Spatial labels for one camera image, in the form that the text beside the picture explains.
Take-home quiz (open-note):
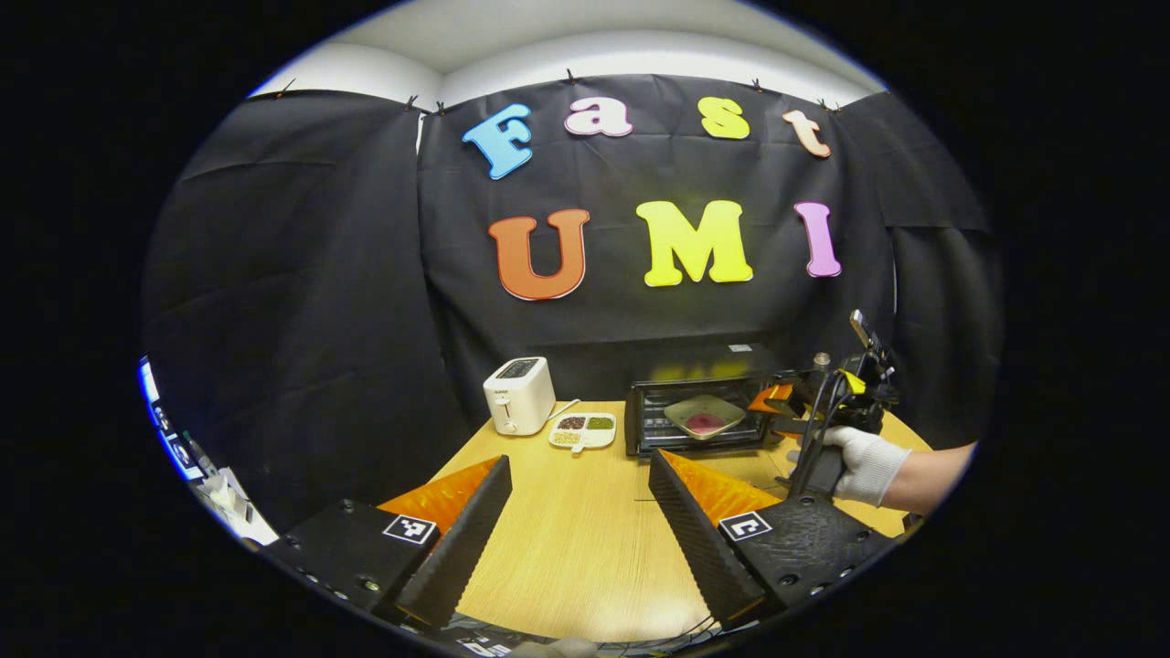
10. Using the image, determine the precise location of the white divided dish with beans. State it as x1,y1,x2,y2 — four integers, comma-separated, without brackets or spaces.
548,412,618,453

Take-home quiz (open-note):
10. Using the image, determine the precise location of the computer monitor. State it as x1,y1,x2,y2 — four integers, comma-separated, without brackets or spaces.
137,356,207,483

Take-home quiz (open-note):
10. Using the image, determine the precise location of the square white plate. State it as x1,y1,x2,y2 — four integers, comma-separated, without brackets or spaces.
664,394,747,441

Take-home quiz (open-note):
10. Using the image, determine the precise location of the black electric oven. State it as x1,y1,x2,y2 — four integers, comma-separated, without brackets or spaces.
624,343,805,499

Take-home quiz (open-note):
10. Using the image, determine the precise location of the black backdrop cloth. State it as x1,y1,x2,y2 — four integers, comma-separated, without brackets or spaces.
137,73,1006,531

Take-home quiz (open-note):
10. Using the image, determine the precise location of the white toaster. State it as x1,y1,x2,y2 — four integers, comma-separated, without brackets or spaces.
483,356,557,437

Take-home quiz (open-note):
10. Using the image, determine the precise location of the white side desk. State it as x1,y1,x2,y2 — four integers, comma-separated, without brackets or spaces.
187,466,280,549

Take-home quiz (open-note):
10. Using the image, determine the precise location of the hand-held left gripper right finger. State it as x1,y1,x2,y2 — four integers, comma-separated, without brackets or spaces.
647,448,899,631

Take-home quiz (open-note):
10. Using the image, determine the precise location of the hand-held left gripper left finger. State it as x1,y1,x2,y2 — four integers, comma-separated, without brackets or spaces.
259,454,514,630

